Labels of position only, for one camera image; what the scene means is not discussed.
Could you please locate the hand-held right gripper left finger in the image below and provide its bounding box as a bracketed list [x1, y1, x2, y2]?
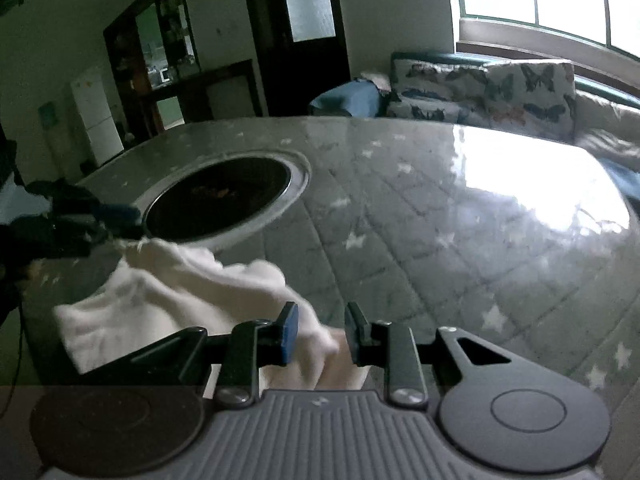
[130, 302, 300, 407]

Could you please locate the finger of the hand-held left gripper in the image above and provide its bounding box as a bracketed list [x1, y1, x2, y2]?
[50, 215, 147, 257]
[30, 182, 145, 225]

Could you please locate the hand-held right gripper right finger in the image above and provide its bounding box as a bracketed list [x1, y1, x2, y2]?
[345, 301, 513, 407]

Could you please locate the cream white garment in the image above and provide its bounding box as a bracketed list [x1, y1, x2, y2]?
[52, 237, 373, 391]

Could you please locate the round black induction cooktop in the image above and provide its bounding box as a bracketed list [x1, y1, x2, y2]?
[135, 147, 311, 251]

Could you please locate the white refrigerator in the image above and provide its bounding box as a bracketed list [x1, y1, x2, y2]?
[69, 65, 125, 166]

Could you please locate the dark wooden cabinet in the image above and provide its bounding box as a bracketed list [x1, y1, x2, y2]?
[102, 0, 268, 143]

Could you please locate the dark door with frosted glass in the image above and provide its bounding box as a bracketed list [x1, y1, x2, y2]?
[240, 0, 351, 117]

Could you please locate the teal sofa with blue cover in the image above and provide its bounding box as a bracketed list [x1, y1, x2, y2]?
[307, 50, 640, 196]

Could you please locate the beige towel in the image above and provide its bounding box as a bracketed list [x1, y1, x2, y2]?
[357, 72, 393, 96]

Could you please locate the square butterfly print cushion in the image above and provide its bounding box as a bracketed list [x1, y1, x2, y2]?
[482, 60, 576, 143]

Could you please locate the white pillow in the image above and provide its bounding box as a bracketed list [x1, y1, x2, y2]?
[572, 87, 640, 161]

